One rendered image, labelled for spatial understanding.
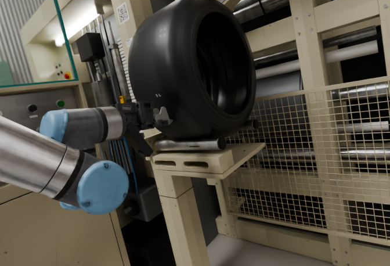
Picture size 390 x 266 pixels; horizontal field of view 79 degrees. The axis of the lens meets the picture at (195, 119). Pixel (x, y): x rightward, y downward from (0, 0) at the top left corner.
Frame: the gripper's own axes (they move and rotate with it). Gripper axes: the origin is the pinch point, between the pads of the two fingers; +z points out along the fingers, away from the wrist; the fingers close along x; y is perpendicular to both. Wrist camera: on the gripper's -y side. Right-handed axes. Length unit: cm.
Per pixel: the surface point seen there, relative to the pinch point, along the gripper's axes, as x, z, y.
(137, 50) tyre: 7.2, -3.5, 26.0
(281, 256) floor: 3, 82, -92
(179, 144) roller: 7.6, 10.8, -9.0
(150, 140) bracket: 22.4, 9.0, -6.8
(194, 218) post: 25, 32, -51
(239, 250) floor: 30, 77, -92
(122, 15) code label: 32, 11, 51
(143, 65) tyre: 3.8, -4.5, 19.9
